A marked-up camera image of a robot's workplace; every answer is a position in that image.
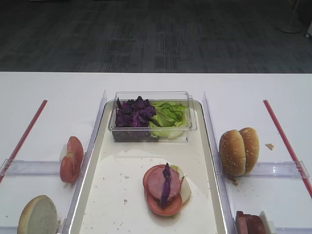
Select sesame bun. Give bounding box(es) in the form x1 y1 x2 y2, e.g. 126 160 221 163
219 130 246 176
239 127 259 175

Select green lettuce leaves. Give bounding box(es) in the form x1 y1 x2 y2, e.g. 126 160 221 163
149 101 187 139

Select tomato slice on stack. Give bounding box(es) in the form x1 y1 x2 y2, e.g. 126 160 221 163
143 164 182 216

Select tomato slices stack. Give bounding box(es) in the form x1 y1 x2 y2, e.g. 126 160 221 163
60 136 84 184

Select white onion behind tomato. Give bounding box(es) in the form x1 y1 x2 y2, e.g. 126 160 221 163
59 144 67 162

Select bread crumb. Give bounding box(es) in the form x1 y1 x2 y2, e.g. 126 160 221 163
265 143 274 150

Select ham slices stack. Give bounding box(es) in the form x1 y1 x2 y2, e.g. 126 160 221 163
235 211 266 234

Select clear plastic container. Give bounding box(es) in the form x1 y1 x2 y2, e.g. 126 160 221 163
108 91 197 142

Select purple cabbage pieces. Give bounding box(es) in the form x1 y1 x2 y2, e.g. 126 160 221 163
115 96 156 127

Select purple cabbage strip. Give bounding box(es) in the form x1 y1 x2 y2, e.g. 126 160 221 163
160 163 171 209

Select ham slice on stack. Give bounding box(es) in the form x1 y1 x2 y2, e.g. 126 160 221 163
147 166 180 200

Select white metal tray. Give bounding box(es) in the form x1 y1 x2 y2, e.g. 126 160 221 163
70 101 226 234

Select right long clear divider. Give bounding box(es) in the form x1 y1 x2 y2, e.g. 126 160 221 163
202 92 237 234

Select long clear divider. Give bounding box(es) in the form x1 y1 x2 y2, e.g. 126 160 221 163
202 92 237 234
60 91 107 234

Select right red tape strip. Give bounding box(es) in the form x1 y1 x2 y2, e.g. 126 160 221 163
263 99 312 196

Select red tape strip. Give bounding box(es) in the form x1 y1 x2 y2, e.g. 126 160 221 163
0 99 47 182
263 99 312 196

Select left red tape strip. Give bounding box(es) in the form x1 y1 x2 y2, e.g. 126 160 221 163
0 99 47 182

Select left long clear divider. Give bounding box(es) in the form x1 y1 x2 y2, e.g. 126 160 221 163
60 91 107 234

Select upper right clear holder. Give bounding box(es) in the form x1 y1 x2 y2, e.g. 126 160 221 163
248 161 310 179

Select clear holder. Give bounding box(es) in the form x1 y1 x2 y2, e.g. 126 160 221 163
248 161 310 179
276 227 312 234
0 159 60 176

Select upper left clear holder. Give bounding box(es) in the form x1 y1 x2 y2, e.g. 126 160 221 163
0 159 60 176

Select bun bottom half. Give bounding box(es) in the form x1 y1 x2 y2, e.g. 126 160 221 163
17 195 58 234

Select white block behind ham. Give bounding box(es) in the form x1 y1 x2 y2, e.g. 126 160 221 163
259 211 277 234

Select lower right clear holder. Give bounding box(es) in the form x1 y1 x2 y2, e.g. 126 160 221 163
276 227 312 234

